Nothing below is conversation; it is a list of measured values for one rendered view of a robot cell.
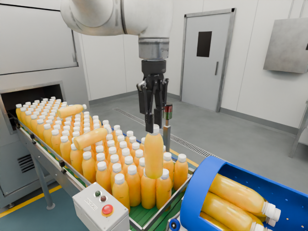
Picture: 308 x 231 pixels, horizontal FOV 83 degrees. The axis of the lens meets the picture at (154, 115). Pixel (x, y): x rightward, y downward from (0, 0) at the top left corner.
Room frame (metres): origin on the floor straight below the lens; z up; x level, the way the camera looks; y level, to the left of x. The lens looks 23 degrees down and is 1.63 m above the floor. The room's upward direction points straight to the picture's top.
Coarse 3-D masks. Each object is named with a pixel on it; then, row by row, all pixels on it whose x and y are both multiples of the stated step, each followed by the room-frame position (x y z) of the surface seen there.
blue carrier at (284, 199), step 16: (208, 160) 0.51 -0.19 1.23; (192, 176) 0.46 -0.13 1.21; (208, 176) 0.44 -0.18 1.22; (240, 176) 0.54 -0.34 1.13; (256, 176) 0.48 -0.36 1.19; (192, 192) 0.42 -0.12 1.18; (272, 192) 0.47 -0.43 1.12; (288, 192) 0.43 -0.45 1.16; (192, 208) 0.39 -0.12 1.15; (288, 208) 0.44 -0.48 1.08; (304, 208) 0.41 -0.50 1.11; (192, 224) 0.37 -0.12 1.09; (208, 224) 0.35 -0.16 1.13; (288, 224) 0.42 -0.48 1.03; (304, 224) 0.40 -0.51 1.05
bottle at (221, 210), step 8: (208, 192) 0.45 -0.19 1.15; (208, 200) 0.42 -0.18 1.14; (216, 200) 0.42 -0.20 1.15; (224, 200) 0.42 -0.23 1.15; (208, 208) 0.40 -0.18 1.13; (216, 208) 0.39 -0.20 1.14; (224, 208) 0.39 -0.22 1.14; (232, 208) 0.39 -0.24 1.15; (240, 208) 0.39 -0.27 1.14; (216, 216) 0.38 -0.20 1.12; (224, 216) 0.37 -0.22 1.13; (232, 216) 0.36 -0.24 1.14; (240, 216) 0.36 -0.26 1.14; (248, 216) 0.36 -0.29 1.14; (224, 224) 0.37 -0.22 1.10; (232, 224) 0.35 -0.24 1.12; (240, 224) 0.35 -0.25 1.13; (248, 224) 0.34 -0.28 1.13; (256, 224) 0.35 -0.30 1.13
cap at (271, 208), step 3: (270, 204) 0.38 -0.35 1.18; (267, 207) 0.37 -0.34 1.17; (270, 207) 0.37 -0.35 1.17; (273, 207) 0.37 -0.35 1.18; (267, 210) 0.36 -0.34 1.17; (270, 210) 0.36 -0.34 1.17; (273, 210) 0.36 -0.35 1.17; (267, 213) 0.36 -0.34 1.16; (270, 213) 0.36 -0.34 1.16; (273, 213) 0.35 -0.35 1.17; (270, 216) 0.35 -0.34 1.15
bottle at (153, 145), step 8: (152, 136) 0.53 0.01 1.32; (160, 136) 0.54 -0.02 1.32; (144, 144) 0.53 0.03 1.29; (152, 144) 0.51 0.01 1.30; (160, 144) 0.52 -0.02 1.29; (144, 152) 0.54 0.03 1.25; (152, 152) 0.51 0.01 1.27; (160, 152) 0.52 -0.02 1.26; (144, 160) 0.54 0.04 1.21; (152, 160) 0.51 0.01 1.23; (160, 160) 0.52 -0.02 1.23; (152, 168) 0.51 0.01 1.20; (160, 168) 0.52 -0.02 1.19; (152, 176) 0.51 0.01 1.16; (160, 176) 0.52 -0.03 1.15
